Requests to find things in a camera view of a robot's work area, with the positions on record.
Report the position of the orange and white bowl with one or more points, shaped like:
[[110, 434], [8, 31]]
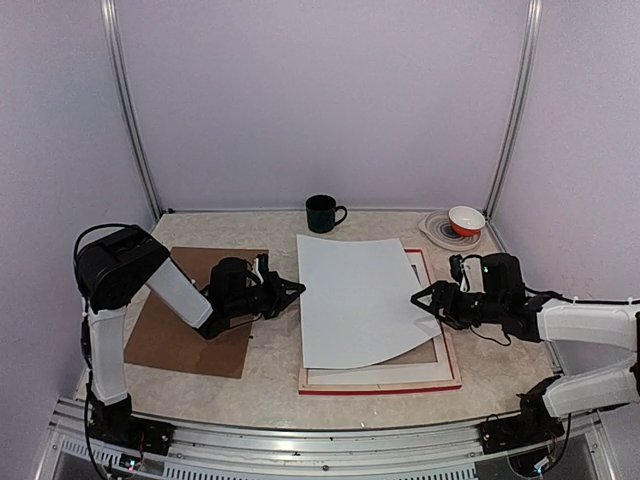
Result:
[[466, 221]]

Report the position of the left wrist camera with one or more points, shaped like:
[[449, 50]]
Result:
[[261, 266]]

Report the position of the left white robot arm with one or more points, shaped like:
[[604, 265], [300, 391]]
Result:
[[110, 271]]

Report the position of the dark green mug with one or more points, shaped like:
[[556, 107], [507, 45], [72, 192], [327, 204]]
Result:
[[323, 213]]

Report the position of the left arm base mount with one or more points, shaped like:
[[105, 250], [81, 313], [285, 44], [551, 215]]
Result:
[[140, 434]]

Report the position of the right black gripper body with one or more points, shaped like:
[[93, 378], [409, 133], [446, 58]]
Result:
[[487, 311]]

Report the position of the aluminium post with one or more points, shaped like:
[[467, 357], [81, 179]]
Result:
[[115, 49], [518, 104]]

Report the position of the brown cardboard backing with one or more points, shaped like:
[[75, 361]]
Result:
[[161, 340]]

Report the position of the white mat board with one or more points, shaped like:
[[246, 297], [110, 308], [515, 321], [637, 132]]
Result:
[[362, 336]]

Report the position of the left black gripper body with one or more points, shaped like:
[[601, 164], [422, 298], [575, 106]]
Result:
[[250, 303]]

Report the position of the aluminium front rail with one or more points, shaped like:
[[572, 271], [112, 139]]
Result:
[[200, 450]]

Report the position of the red wooden picture frame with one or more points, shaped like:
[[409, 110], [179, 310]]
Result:
[[430, 367]]

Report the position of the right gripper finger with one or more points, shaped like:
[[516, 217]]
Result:
[[439, 294], [441, 315]]

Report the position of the cat and books photo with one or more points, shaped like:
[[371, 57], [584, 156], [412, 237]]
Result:
[[356, 310]]

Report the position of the right aluminium post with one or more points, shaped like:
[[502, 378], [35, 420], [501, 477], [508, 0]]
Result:
[[518, 104]]

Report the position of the left aluminium post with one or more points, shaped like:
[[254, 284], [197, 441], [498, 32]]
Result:
[[115, 49]]

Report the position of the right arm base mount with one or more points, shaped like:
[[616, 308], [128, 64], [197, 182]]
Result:
[[529, 427]]

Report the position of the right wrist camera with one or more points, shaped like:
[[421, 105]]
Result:
[[458, 272]]

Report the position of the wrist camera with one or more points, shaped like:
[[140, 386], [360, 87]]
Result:
[[458, 272], [261, 266]]

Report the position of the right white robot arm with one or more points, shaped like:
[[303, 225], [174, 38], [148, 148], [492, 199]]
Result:
[[611, 327]]

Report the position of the white patterned plate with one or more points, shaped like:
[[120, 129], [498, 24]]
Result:
[[436, 227]]

